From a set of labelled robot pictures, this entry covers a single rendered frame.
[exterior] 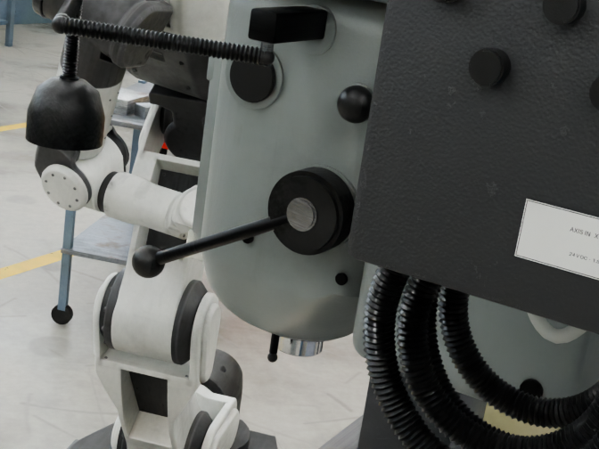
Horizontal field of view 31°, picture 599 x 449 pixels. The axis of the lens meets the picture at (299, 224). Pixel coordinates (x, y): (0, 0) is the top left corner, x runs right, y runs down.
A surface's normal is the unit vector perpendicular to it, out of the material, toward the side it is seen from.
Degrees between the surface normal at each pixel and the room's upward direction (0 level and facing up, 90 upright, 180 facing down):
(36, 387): 0
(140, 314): 68
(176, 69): 135
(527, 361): 90
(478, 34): 90
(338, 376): 0
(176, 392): 107
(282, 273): 90
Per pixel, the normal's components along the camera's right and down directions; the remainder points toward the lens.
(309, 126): -0.49, 0.18
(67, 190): -0.42, 0.55
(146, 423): -0.01, -0.62
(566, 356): -0.04, 0.29
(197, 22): 0.35, 0.66
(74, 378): 0.14, -0.95
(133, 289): -0.12, -0.25
